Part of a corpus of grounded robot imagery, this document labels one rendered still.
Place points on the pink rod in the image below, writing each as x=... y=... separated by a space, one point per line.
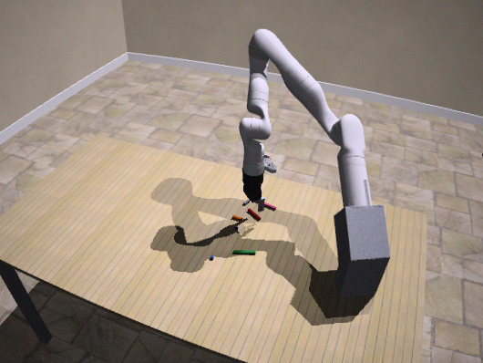
x=269 y=206

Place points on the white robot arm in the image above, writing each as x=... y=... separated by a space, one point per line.
x=351 y=157

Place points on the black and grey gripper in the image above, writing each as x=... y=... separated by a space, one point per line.
x=252 y=177

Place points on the red rod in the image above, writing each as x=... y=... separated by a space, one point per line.
x=254 y=214

